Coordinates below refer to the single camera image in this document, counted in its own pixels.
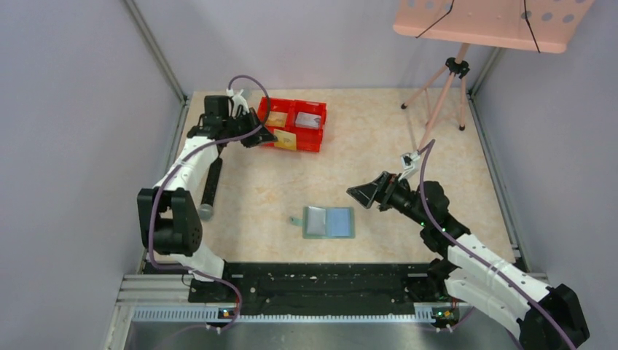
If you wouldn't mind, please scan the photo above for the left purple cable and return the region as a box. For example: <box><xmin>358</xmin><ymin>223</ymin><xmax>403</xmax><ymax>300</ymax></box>
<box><xmin>146</xmin><ymin>74</ymin><xmax>273</xmax><ymax>332</ymax></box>

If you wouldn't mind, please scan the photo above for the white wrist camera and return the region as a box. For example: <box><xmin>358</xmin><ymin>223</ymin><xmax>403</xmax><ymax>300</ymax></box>
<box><xmin>226</xmin><ymin>88</ymin><xmax>250</xmax><ymax>117</ymax></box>
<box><xmin>398</xmin><ymin>150</ymin><xmax>422</xmax><ymax>181</ymax></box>

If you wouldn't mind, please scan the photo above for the gold card in bin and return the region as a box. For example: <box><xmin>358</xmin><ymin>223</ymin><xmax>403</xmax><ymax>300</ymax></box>
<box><xmin>266</xmin><ymin>112</ymin><xmax>287</xmax><ymax>128</ymax></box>

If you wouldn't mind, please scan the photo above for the green card holder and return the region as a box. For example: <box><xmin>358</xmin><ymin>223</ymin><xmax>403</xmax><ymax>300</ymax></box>
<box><xmin>288</xmin><ymin>206</ymin><xmax>356</xmax><ymax>239</ymax></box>

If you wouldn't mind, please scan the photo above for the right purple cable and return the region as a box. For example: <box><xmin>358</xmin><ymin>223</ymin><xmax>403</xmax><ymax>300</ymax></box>
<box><xmin>418</xmin><ymin>139</ymin><xmax>578</xmax><ymax>350</ymax></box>

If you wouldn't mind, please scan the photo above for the silver card in bin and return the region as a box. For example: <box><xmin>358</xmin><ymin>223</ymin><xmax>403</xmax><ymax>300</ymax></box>
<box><xmin>294</xmin><ymin>112</ymin><xmax>322</xmax><ymax>130</ymax></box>

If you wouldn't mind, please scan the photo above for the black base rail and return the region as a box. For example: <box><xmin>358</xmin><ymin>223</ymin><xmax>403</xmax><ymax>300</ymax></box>
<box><xmin>172</xmin><ymin>262</ymin><xmax>464</xmax><ymax>319</ymax></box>

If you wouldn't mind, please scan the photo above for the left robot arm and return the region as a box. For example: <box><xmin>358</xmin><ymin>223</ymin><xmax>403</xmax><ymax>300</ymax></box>
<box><xmin>136</xmin><ymin>90</ymin><xmax>276</xmax><ymax>281</ymax></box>

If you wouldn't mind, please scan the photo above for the pink perforated tray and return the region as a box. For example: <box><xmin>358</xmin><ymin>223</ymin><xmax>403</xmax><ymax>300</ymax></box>
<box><xmin>393</xmin><ymin>0</ymin><xmax>595</xmax><ymax>54</ymax></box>

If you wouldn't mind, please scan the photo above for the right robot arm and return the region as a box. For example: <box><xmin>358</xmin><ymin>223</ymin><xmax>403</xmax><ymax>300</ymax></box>
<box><xmin>346</xmin><ymin>171</ymin><xmax>590</xmax><ymax>349</ymax></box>

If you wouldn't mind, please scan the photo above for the purple cable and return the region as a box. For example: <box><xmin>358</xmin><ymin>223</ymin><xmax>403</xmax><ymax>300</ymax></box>
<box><xmin>418</xmin><ymin>139</ymin><xmax>578</xmax><ymax>350</ymax></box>
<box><xmin>146</xmin><ymin>74</ymin><xmax>273</xmax><ymax>332</ymax></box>

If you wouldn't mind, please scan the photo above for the black perforated bar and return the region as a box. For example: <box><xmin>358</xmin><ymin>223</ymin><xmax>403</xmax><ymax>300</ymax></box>
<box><xmin>197</xmin><ymin>156</ymin><xmax>223</xmax><ymax>222</ymax></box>

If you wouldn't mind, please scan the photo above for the pink tripod stand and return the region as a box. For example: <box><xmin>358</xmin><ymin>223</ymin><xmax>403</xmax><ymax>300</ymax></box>
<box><xmin>400</xmin><ymin>43</ymin><xmax>471</xmax><ymax>149</ymax></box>

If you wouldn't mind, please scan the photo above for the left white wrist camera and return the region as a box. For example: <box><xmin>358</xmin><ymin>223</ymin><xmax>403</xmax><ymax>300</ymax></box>
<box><xmin>226</xmin><ymin>88</ymin><xmax>250</xmax><ymax>117</ymax></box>

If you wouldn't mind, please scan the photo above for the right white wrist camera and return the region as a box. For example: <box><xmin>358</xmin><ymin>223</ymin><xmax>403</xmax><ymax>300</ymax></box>
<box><xmin>398</xmin><ymin>150</ymin><xmax>422</xmax><ymax>181</ymax></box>

